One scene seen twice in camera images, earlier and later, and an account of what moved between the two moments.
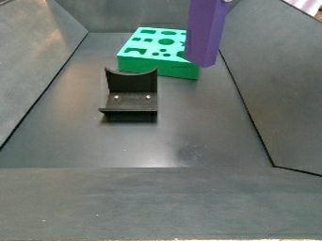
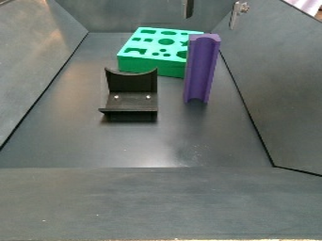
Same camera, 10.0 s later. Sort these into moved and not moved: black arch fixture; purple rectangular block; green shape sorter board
Moved: purple rectangular block
Not moved: green shape sorter board; black arch fixture
